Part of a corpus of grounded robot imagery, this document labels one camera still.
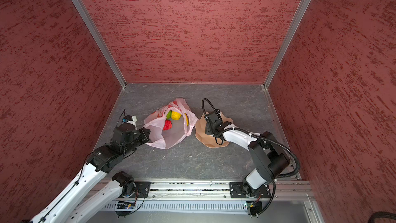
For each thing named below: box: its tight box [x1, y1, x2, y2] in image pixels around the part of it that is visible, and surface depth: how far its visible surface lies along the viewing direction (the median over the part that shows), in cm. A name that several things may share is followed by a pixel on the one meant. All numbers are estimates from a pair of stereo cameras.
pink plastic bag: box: [142, 98, 199, 150], surface depth 80 cm
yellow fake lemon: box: [170, 110, 182, 121], surface depth 99 cm
